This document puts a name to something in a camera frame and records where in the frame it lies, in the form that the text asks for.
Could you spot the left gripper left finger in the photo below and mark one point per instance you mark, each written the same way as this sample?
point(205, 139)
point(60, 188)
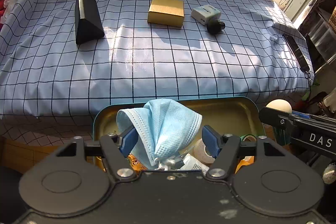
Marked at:
point(115, 150)

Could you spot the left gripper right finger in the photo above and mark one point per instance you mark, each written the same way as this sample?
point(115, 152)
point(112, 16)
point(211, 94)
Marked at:
point(224, 149)

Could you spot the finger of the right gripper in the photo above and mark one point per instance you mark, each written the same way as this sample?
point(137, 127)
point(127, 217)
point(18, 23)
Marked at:
point(277, 118)

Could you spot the light blue face mask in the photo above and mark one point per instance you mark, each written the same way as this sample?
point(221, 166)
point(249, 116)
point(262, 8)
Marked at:
point(164, 126)

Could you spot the white tissue pack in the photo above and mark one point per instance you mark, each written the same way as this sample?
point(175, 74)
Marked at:
point(203, 14)

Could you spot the green handled beige makeup sponge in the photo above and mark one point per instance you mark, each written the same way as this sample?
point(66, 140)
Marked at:
point(281, 136)

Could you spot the navy colourful silk scarf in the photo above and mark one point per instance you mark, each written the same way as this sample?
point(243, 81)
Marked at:
point(246, 160)

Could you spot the yellow embroidered drawstring pouch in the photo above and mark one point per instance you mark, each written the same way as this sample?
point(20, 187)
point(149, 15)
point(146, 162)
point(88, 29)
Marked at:
point(136, 165)

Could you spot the teal metal tin box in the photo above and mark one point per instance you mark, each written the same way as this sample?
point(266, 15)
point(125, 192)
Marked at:
point(233, 115)

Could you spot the black smartphone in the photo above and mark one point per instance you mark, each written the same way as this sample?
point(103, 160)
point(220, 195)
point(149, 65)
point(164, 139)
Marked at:
point(297, 52)

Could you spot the blue checkered tablecloth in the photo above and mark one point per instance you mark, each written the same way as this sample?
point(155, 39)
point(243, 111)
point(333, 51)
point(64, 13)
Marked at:
point(52, 88)

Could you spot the black triangular box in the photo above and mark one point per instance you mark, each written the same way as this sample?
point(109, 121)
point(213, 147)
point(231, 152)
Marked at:
point(88, 25)

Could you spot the gold gift box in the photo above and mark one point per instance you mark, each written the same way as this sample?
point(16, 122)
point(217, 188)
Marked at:
point(166, 12)

